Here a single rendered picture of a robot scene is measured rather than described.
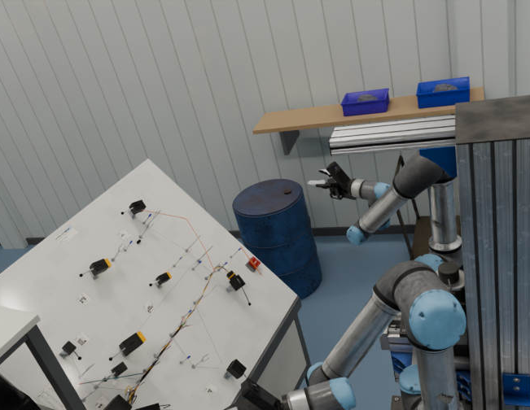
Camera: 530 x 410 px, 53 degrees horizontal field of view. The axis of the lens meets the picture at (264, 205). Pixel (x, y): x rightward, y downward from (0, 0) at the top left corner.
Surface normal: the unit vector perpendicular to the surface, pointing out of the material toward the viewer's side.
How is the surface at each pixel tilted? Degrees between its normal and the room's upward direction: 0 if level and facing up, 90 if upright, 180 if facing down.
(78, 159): 90
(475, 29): 90
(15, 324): 0
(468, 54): 90
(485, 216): 90
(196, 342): 50
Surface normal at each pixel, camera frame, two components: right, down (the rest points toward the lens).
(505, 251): -0.29, 0.53
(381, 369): -0.23, -0.84
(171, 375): 0.52, -0.51
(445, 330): 0.12, 0.34
